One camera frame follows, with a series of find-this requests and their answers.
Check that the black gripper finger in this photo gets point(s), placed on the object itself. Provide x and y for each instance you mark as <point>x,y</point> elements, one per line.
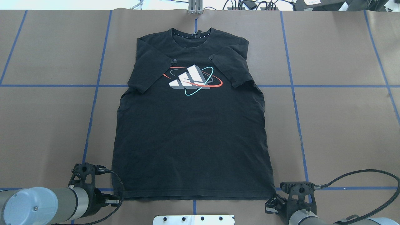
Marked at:
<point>275,202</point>
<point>112,197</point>
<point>271,210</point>
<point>112,202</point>

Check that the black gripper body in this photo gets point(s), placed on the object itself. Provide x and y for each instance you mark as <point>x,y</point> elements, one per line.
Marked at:
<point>283,207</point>
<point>97,196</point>

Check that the black printed t-shirt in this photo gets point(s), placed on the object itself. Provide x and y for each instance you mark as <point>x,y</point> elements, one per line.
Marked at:
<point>191,125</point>

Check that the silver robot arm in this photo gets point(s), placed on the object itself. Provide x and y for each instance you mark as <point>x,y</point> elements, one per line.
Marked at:
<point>296,212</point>
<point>52,206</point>

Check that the black power strip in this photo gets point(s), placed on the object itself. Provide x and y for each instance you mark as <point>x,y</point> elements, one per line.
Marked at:
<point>251,5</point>

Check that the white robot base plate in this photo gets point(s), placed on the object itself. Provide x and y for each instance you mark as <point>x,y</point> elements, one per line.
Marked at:
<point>194,220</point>

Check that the aluminium frame post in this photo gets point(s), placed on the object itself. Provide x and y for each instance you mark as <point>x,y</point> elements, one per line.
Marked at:
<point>195,7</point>

